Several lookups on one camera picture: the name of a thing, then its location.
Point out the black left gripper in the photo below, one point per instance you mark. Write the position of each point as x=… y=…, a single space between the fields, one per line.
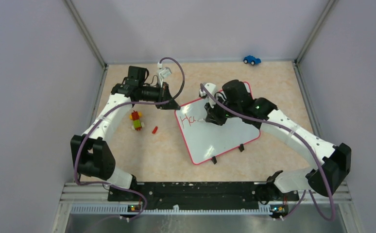
x=164 y=95

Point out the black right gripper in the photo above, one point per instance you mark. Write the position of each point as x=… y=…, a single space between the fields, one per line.
x=213 y=115

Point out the red framed whiteboard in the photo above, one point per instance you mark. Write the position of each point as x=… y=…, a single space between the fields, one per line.
x=204 y=140

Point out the red marker cap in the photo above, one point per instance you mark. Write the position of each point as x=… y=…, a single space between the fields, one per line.
x=155 y=130

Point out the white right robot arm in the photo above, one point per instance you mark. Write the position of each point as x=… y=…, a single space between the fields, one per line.
x=329 y=164

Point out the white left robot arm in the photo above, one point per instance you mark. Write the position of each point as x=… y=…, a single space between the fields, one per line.
x=91 y=154

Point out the colourful toy block figure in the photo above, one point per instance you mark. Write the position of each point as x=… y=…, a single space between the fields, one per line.
x=137 y=124

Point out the blue toy car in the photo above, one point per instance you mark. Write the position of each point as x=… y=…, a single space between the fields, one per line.
x=251 y=60

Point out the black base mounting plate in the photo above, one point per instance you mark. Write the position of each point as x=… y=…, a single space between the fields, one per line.
x=202 y=195

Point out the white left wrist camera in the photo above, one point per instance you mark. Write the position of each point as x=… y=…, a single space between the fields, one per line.
x=162 y=73

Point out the white slotted cable duct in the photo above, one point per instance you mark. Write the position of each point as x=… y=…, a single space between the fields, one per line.
x=124 y=209

